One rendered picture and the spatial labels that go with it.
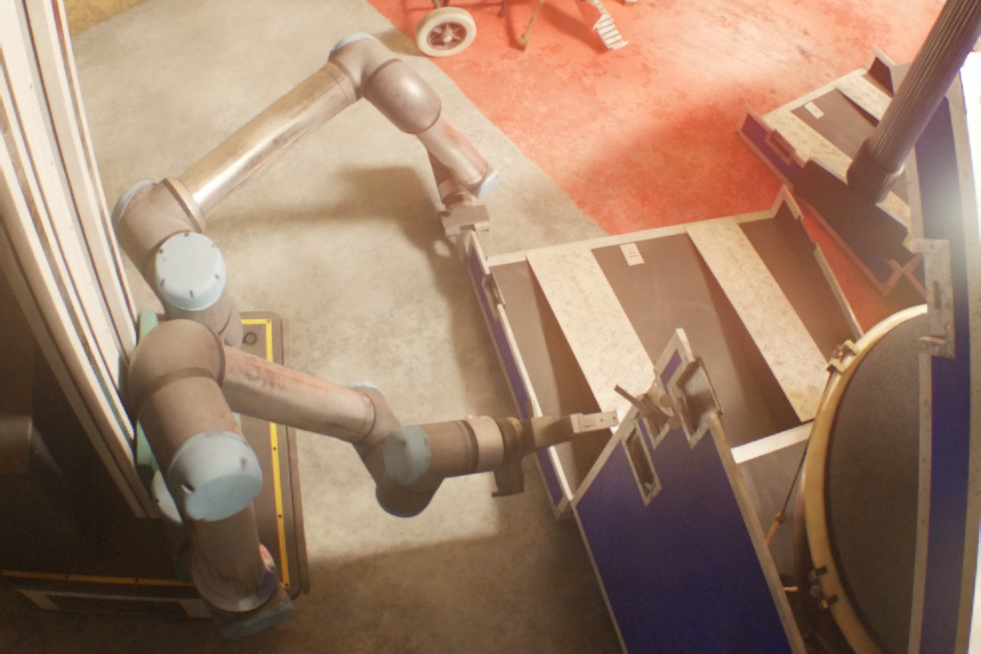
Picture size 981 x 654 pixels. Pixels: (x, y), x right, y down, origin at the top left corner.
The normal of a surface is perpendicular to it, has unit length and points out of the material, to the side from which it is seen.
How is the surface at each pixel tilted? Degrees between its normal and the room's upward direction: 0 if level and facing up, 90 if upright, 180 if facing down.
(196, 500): 82
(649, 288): 2
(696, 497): 90
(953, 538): 90
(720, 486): 90
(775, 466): 0
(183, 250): 5
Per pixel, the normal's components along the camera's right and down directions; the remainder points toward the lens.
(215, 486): 0.54, 0.67
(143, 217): -0.01, -0.44
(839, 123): 0.13, -0.58
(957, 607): -0.95, 0.16
